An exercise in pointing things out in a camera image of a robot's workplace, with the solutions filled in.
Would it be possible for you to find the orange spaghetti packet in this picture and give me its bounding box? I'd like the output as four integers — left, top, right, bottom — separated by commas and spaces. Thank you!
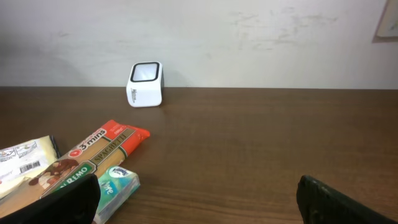
1, 120, 150, 217

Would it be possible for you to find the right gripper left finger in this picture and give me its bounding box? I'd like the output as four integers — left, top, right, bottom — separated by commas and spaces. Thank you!
1, 174, 101, 224

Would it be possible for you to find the green tissue pack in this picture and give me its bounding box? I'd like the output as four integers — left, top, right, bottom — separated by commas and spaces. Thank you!
93, 166, 141, 224

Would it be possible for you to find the white barcode scanner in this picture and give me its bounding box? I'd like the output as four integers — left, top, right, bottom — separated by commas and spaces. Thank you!
126, 61, 164, 108

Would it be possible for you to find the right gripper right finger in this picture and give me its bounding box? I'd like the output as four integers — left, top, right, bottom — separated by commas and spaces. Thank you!
296, 175, 397, 224

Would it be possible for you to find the wall picture frame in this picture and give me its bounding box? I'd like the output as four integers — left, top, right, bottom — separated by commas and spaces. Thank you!
372, 0, 397, 43

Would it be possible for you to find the cream snack bag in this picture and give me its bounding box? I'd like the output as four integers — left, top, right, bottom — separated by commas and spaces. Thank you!
1, 136, 60, 198

